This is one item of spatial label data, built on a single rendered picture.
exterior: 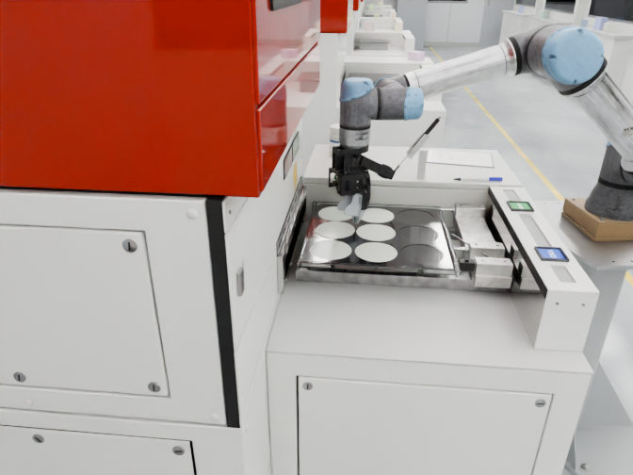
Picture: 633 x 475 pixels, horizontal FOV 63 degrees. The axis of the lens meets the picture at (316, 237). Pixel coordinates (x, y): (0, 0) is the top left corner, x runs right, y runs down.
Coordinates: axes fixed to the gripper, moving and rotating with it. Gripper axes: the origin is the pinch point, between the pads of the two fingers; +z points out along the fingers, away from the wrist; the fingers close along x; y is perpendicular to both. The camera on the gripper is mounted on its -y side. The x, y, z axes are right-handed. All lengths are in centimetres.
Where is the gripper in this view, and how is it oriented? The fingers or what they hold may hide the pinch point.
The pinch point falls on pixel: (358, 218)
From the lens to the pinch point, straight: 136.5
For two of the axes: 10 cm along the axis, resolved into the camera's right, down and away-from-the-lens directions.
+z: 0.0, 9.0, 4.4
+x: 4.4, 4.0, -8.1
